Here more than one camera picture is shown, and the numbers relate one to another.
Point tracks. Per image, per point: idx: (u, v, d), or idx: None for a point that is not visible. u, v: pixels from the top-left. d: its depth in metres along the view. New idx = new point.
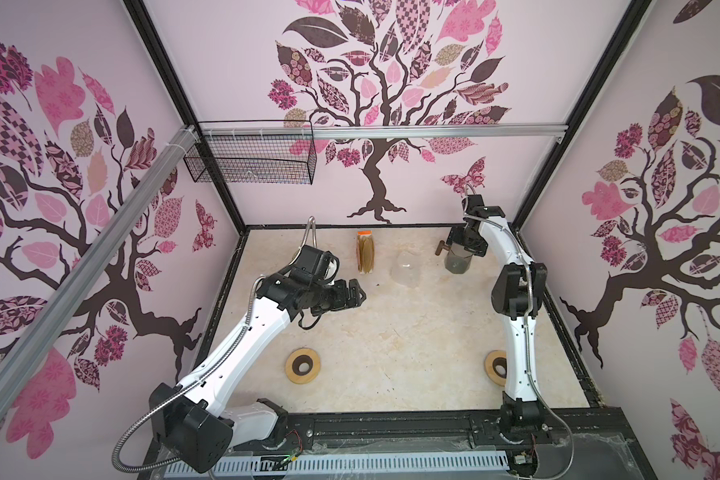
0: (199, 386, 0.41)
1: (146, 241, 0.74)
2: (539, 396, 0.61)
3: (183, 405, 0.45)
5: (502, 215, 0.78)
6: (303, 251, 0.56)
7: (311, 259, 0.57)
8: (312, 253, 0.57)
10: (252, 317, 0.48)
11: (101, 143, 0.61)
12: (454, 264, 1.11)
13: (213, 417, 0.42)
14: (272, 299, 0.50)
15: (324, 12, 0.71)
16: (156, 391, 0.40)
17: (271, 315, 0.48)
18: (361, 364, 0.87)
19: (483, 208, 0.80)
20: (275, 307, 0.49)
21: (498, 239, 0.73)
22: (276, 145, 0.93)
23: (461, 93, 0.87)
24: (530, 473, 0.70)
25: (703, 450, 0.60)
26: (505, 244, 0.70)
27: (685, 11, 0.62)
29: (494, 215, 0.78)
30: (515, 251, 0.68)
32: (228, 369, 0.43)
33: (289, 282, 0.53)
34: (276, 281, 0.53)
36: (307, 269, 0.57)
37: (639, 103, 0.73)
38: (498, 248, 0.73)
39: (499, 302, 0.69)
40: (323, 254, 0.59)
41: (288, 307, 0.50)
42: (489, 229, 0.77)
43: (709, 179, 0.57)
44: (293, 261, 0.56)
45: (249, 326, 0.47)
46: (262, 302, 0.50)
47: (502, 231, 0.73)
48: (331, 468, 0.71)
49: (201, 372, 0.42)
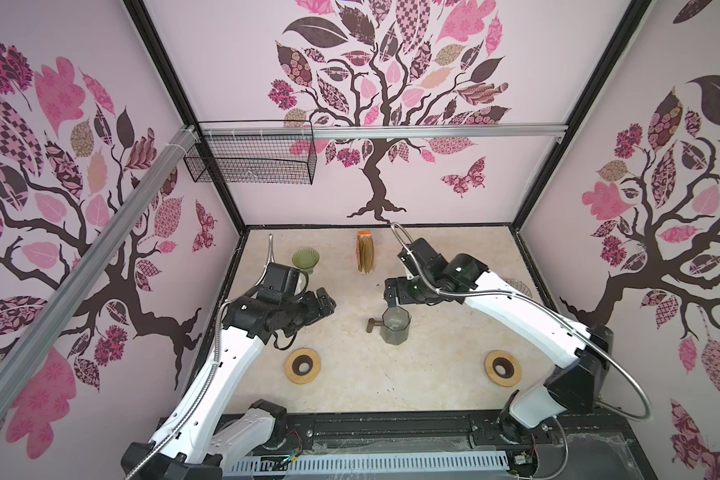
0: (174, 438, 0.38)
1: (146, 241, 0.74)
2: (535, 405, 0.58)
3: (162, 459, 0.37)
5: (487, 272, 0.52)
6: (268, 269, 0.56)
7: (278, 276, 0.55)
8: (278, 270, 0.55)
10: (220, 351, 0.45)
11: (101, 143, 0.61)
12: (391, 336, 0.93)
13: (194, 467, 0.40)
14: (241, 326, 0.47)
15: (324, 12, 0.71)
16: (127, 453, 0.37)
17: (242, 345, 0.46)
18: (361, 365, 0.87)
19: (458, 272, 0.52)
20: (245, 336, 0.46)
21: (520, 315, 0.47)
22: (276, 146, 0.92)
23: (461, 93, 0.87)
24: (530, 474, 0.70)
25: (703, 450, 0.60)
26: (540, 323, 0.46)
27: (685, 11, 0.62)
29: (482, 274, 0.52)
30: (564, 327, 0.45)
32: (203, 415, 0.40)
33: (257, 303, 0.50)
34: (243, 306, 0.50)
36: (274, 288, 0.55)
37: (638, 104, 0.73)
38: (529, 328, 0.47)
39: (577, 405, 0.46)
40: (288, 270, 0.56)
41: (257, 333, 0.47)
42: (492, 300, 0.49)
43: (709, 179, 0.57)
44: (259, 281, 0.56)
45: (218, 363, 0.44)
46: (231, 331, 0.47)
47: (515, 298, 0.48)
48: (331, 468, 0.71)
49: (174, 424, 0.39)
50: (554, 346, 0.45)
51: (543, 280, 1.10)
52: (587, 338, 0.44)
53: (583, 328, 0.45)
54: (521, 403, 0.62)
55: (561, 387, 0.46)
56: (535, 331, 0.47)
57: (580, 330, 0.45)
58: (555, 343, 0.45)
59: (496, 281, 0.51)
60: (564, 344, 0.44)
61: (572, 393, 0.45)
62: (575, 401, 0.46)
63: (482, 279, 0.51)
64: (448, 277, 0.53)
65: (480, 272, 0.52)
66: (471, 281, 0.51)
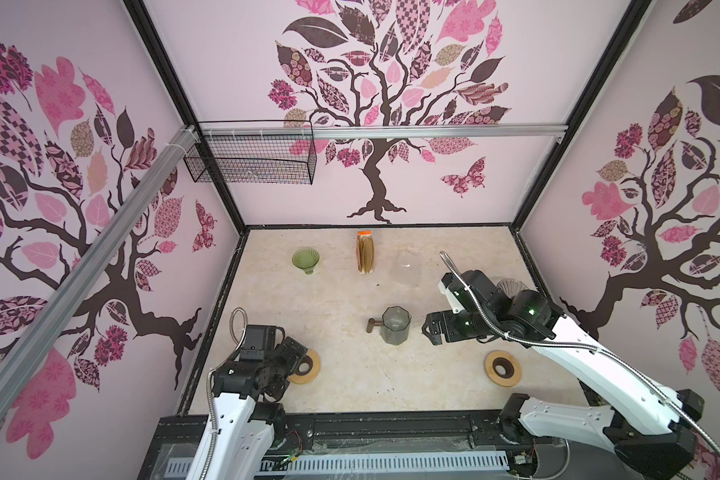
0: None
1: (146, 241, 0.74)
2: (541, 403, 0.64)
3: None
5: (568, 320, 0.46)
6: (247, 332, 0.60)
7: (257, 337, 0.60)
8: (257, 330, 0.61)
10: (217, 418, 0.48)
11: (101, 143, 0.61)
12: (391, 335, 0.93)
13: None
14: (232, 390, 0.51)
15: (324, 12, 0.71)
16: None
17: (235, 408, 0.49)
18: (361, 365, 0.87)
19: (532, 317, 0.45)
20: (236, 397, 0.50)
21: (605, 373, 0.42)
22: (276, 146, 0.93)
23: (461, 93, 0.87)
24: (530, 473, 0.70)
25: (703, 450, 0.60)
26: (627, 385, 0.41)
27: (685, 11, 0.62)
29: (559, 323, 0.45)
30: (656, 395, 0.40)
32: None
33: (242, 367, 0.54)
34: (230, 371, 0.53)
36: (255, 348, 0.60)
37: (638, 104, 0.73)
38: (612, 388, 0.42)
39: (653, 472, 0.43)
40: (266, 329, 0.61)
41: (248, 393, 0.51)
42: (576, 356, 0.43)
43: (709, 179, 0.57)
44: (240, 345, 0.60)
45: (217, 430, 0.47)
46: (222, 398, 0.50)
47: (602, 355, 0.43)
48: (331, 468, 0.71)
49: None
50: (641, 412, 0.41)
51: (543, 280, 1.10)
52: (682, 409, 0.40)
53: (674, 395, 0.41)
54: (543, 421, 0.60)
55: (637, 453, 0.43)
56: (620, 392, 0.42)
57: (673, 398, 0.40)
58: (646, 410, 0.40)
59: (572, 329, 0.45)
60: (657, 412, 0.39)
61: (649, 460, 0.42)
62: (651, 467, 0.42)
63: (558, 328, 0.45)
64: (517, 320, 0.46)
65: (554, 317, 0.46)
66: (550, 331, 0.44)
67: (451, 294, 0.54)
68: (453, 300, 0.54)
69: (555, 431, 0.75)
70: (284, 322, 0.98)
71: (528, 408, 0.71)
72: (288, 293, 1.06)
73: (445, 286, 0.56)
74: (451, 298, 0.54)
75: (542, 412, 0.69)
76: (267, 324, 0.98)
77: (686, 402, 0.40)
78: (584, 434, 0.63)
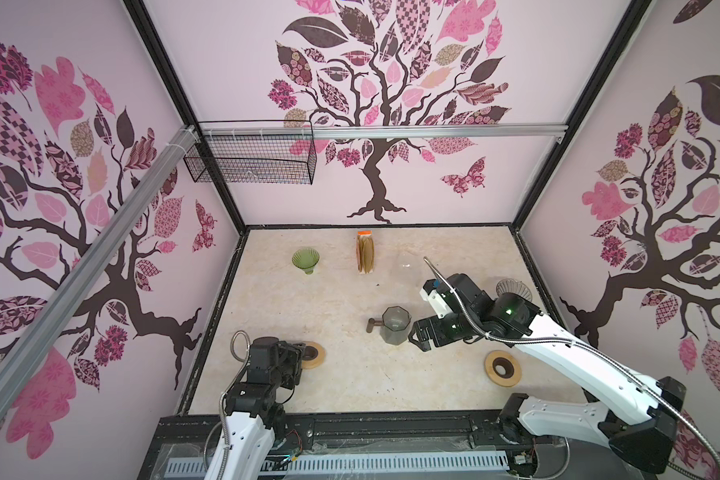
0: None
1: (146, 241, 0.74)
2: (538, 402, 0.64)
3: None
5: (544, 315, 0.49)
6: (251, 350, 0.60)
7: (262, 359, 0.63)
8: (261, 351, 0.63)
10: (230, 435, 0.52)
11: (101, 143, 0.61)
12: (391, 335, 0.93)
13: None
14: (243, 409, 0.56)
15: (324, 12, 0.71)
16: None
17: (246, 425, 0.54)
18: (361, 364, 0.87)
19: (510, 316, 0.49)
20: (245, 417, 0.55)
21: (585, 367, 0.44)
22: (276, 145, 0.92)
23: (461, 93, 0.87)
24: (530, 473, 0.70)
25: (703, 450, 0.60)
26: (606, 376, 0.43)
27: (685, 11, 0.62)
29: (538, 320, 0.49)
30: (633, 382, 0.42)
32: None
33: (253, 388, 0.59)
34: (241, 393, 0.58)
36: (261, 367, 0.63)
37: (638, 103, 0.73)
38: (591, 379, 0.44)
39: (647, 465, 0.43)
40: (270, 346, 0.64)
41: (258, 412, 0.56)
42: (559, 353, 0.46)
43: (709, 179, 0.57)
44: (246, 362, 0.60)
45: (229, 445, 0.51)
46: (234, 417, 0.55)
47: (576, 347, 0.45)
48: (331, 468, 0.71)
49: None
50: (622, 402, 0.42)
51: (543, 280, 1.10)
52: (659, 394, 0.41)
53: (653, 383, 0.42)
54: (542, 421, 0.59)
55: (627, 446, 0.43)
56: (600, 383, 0.43)
57: (650, 385, 0.42)
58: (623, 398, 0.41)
59: (549, 324, 0.48)
60: (634, 400, 0.41)
61: (640, 452, 0.42)
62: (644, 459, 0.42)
63: (534, 324, 0.48)
64: (496, 319, 0.50)
65: (532, 315, 0.49)
66: (527, 328, 0.48)
67: (437, 299, 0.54)
68: (437, 306, 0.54)
69: (555, 431, 0.75)
70: (284, 322, 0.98)
71: (528, 407, 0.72)
72: (288, 293, 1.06)
73: (428, 293, 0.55)
74: (436, 303, 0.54)
75: (540, 411, 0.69)
76: (268, 324, 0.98)
77: (665, 389, 0.41)
78: (583, 432, 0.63)
